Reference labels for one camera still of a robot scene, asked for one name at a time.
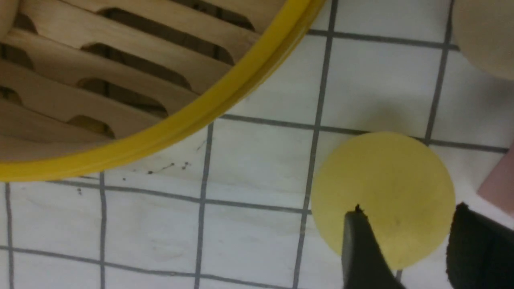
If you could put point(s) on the yellow bun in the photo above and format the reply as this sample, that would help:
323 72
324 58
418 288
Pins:
401 185

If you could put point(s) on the pink foam cube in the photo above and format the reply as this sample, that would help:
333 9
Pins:
498 187

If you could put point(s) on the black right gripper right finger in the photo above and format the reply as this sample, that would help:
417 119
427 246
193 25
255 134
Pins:
480 252

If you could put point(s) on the white bun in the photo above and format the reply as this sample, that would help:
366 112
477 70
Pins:
484 32

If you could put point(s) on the white grid tablecloth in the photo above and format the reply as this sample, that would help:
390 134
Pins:
228 207

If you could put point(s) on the bamboo steamer tray yellow rim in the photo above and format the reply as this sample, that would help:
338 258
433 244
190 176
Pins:
96 84

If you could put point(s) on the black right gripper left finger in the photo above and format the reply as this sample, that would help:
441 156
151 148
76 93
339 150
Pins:
363 264

